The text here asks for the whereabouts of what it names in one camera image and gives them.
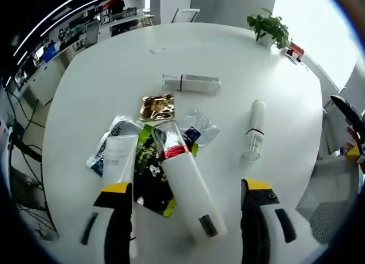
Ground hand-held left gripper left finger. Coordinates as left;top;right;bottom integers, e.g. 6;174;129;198
79;181;135;264

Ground clear silver sachet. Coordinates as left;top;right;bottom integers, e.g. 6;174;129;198
179;109;221;148

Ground white skincare bottle square clear cap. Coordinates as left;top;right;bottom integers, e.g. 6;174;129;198
161;73;222;96

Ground blue panel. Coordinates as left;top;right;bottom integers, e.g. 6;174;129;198
42;44;60;63

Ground white skincare bottle red band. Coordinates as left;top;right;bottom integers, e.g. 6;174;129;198
151;120;228;246

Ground slim white skincare bottle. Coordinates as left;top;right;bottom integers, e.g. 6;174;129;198
240;99;267;168

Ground black floor cables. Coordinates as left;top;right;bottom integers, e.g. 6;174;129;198
1;84;58;239

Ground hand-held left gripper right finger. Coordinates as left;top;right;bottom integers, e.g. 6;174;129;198
240;177;299;264

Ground person's right hand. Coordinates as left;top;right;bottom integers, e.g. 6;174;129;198
346;125;359;151

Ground red black box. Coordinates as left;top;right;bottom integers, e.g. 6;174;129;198
284;41;306;64

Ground white chair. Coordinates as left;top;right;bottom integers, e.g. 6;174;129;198
172;7;201;25

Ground gold foil sachet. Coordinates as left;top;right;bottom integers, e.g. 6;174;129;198
140;94;176;122

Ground grey mesh chair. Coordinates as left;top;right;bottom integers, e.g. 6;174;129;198
295;157;360;245

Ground silver blue sachet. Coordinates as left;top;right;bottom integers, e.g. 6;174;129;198
86;114;139;178

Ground green potted plant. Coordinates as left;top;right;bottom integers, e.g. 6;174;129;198
246;7;291;50

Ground white office desk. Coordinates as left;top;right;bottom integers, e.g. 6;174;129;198
109;13;155;37

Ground green black sachet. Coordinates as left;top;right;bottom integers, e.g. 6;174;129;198
133;123;200;218

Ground white skincare tube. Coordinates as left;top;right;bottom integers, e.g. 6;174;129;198
101;135;141;259

